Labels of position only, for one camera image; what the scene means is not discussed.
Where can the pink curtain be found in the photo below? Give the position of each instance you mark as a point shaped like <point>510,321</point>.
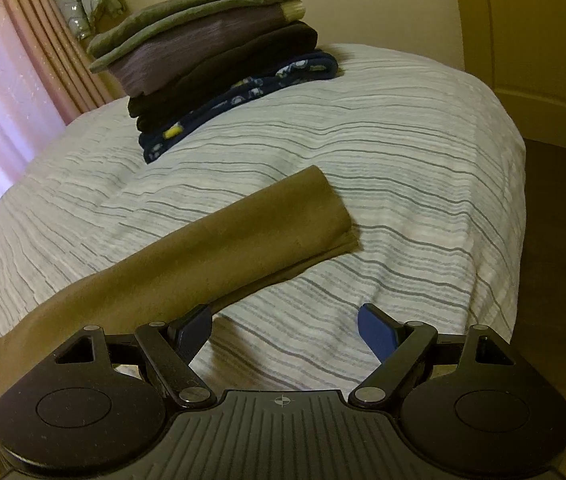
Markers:
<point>48,20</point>

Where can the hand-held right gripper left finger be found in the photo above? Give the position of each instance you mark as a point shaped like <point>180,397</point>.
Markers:
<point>197,331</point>

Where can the cream door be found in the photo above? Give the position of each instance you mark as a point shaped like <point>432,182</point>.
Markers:
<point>538,25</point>

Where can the dark brown folded garment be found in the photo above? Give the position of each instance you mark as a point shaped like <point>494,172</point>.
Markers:
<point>223,72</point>

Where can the navy printed folded garment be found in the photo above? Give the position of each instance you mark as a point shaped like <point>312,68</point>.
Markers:
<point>243,100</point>

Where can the olive brown pants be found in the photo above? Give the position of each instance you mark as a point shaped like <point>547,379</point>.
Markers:
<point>188,245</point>

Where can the purple folded garment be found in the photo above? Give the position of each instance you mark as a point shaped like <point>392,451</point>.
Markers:
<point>188,52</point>

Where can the grey green folded garment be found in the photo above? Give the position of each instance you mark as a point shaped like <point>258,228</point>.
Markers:
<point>173,20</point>

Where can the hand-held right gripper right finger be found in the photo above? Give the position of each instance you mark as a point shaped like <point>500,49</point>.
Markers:
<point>374,331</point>

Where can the white grey striped bedspread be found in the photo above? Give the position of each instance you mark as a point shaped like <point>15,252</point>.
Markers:
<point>363,135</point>

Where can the cream folded cloth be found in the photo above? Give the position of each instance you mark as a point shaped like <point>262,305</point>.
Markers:
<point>297,9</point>

